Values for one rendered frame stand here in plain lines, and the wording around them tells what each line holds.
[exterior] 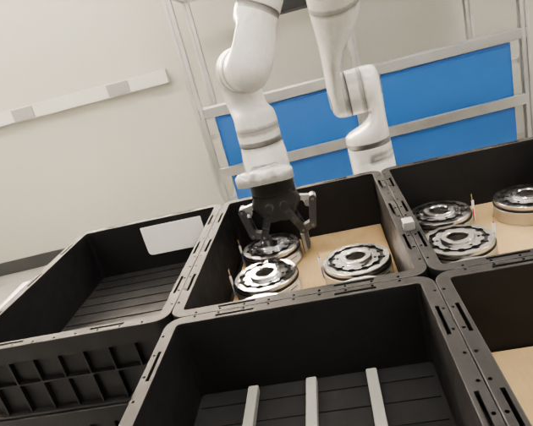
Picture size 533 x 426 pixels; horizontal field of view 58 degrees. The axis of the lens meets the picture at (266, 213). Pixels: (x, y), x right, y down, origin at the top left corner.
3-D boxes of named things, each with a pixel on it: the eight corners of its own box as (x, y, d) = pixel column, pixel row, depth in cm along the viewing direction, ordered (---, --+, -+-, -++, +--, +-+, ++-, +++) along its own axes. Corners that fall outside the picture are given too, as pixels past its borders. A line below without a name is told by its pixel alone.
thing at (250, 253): (247, 242, 92) (246, 238, 92) (299, 231, 90) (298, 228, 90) (240, 266, 82) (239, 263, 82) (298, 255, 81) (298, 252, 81)
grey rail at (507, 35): (200, 117, 260) (197, 109, 258) (519, 35, 247) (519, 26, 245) (197, 121, 250) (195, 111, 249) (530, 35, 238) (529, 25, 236)
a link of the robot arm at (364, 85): (374, 60, 101) (389, 138, 107) (329, 73, 103) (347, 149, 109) (379, 63, 93) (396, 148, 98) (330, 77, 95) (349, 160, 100)
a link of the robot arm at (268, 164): (236, 192, 75) (226, 154, 73) (245, 171, 86) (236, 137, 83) (293, 179, 74) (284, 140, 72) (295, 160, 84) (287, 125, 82)
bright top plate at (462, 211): (477, 221, 76) (477, 218, 76) (411, 232, 78) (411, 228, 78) (464, 199, 85) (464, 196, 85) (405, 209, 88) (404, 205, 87)
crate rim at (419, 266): (226, 213, 94) (222, 202, 94) (381, 181, 90) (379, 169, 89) (174, 335, 57) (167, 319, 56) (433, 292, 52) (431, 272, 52)
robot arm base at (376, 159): (363, 212, 114) (347, 144, 108) (403, 204, 112) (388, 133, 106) (365, 228, 106) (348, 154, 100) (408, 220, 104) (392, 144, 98)
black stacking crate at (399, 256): (239, 257, 97) (224, 204, 94) (388, 228, 93) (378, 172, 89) (199, 398, 61) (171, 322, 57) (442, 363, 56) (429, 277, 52)
